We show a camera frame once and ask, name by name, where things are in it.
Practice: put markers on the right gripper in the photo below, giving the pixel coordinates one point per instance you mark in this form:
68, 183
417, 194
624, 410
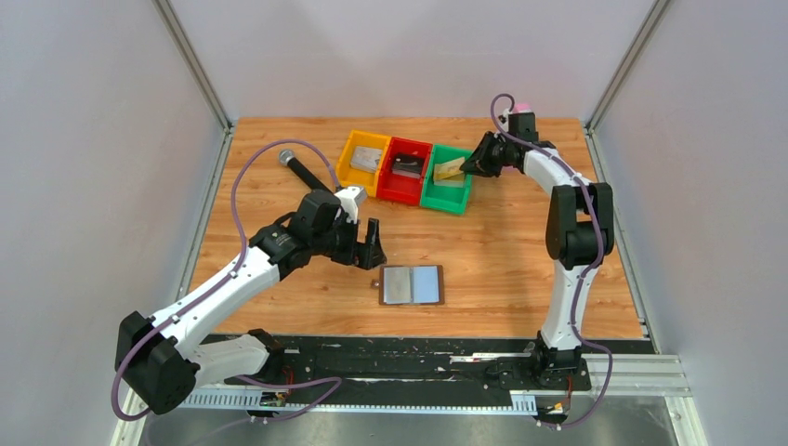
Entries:
480, 163

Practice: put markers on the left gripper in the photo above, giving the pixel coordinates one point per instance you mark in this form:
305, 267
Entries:
371, 253

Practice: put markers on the gold VIP card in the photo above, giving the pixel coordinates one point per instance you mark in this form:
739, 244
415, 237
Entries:
449, 169

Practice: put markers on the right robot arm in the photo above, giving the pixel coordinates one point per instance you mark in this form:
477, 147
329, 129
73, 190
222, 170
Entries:
578, 233

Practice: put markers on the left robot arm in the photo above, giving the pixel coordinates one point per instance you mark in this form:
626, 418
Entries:
163, 357

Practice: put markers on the gold card in green bin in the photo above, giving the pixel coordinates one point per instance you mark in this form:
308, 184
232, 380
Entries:
456, 181

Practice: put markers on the black card in red bin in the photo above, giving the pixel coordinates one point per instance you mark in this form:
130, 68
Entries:
407, 165

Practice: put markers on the silver card in yellow bin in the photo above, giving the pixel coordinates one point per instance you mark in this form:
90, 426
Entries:
366, 159

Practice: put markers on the pink metronome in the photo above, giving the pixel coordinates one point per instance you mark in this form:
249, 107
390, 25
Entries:
521, 108

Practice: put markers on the red plastic bin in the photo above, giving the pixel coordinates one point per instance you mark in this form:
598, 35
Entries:
402, 189

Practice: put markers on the yellow plastic bin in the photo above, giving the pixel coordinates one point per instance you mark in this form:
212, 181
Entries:
352, 173

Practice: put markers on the black microphone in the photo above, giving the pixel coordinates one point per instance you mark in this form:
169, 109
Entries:
288, 159

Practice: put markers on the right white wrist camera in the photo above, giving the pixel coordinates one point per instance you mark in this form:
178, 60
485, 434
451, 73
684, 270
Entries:
504, 115

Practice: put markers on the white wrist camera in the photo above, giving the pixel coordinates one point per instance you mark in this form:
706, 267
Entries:
504, 115
351, 199

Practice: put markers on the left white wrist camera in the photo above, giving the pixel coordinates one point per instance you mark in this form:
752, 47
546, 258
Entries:
351, 199

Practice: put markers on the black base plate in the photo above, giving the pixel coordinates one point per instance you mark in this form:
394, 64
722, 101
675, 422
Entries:
417, 371

